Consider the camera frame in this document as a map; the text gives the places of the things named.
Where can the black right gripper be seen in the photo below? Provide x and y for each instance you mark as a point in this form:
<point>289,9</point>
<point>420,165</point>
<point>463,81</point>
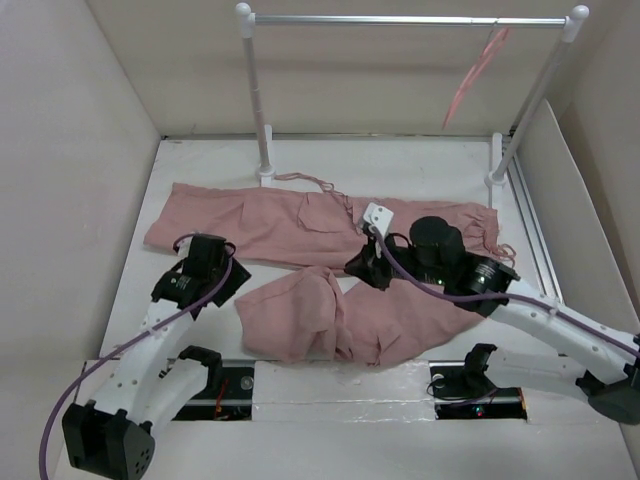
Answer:
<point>368,266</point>

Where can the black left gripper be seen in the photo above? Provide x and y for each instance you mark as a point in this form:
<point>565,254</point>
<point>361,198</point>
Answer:
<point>235,279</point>

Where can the pink trousers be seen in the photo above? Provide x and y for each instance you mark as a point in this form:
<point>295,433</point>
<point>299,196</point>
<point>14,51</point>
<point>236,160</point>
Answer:
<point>305,313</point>

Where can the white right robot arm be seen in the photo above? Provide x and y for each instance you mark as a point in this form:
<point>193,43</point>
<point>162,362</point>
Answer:
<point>592,363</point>

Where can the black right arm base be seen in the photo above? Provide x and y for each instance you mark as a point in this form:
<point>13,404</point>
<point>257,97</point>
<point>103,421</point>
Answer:
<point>457,396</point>

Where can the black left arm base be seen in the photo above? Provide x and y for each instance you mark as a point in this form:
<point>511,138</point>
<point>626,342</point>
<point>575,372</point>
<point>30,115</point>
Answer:
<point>231,399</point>

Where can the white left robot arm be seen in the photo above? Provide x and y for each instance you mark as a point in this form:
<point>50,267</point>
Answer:
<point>113,434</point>

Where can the pink clothes hanger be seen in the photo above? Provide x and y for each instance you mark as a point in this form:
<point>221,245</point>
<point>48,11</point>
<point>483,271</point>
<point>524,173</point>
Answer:
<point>494,44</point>

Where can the white clothes rack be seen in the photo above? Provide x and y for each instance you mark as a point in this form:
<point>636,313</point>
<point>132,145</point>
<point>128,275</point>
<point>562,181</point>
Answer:
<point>325,68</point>

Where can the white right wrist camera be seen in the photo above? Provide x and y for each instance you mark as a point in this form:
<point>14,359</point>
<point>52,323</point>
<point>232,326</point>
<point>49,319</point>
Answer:
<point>376,217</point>

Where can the aluminium side rail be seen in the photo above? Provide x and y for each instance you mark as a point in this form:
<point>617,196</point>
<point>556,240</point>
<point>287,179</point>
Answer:
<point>537,265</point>

